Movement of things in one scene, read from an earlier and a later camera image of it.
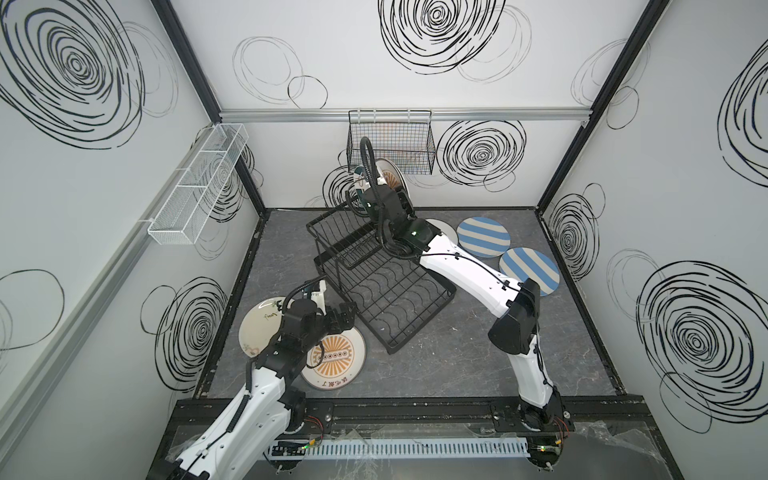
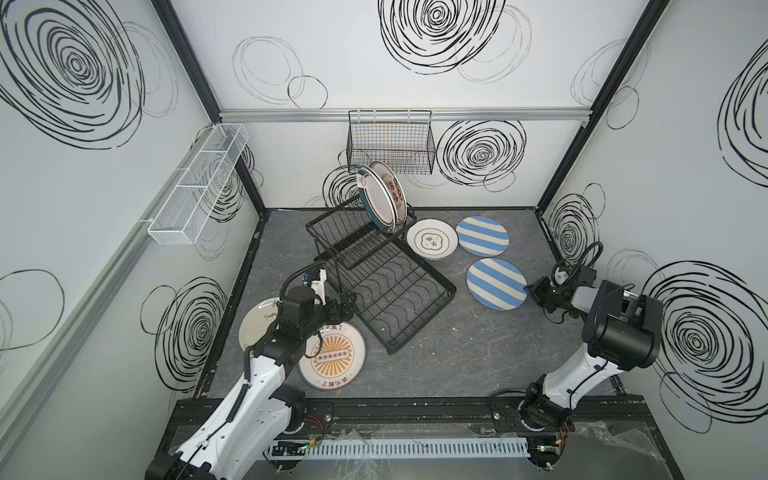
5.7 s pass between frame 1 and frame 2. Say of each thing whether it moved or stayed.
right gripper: moved
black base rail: stayed
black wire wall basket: stayed
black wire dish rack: stayed
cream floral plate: stayed
